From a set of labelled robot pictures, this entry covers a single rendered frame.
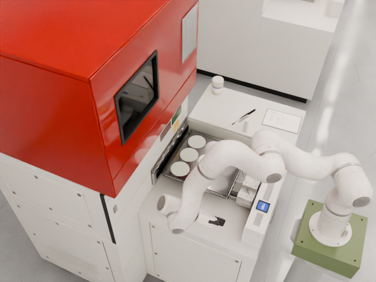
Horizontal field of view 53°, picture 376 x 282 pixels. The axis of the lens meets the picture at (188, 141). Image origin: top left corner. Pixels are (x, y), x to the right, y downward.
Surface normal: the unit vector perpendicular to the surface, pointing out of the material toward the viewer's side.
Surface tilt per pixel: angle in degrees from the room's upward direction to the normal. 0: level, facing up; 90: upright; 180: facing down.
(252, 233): 90
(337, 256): 4
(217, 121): 0
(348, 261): 4
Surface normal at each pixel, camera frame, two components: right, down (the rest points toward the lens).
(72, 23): 0.01, -0.68
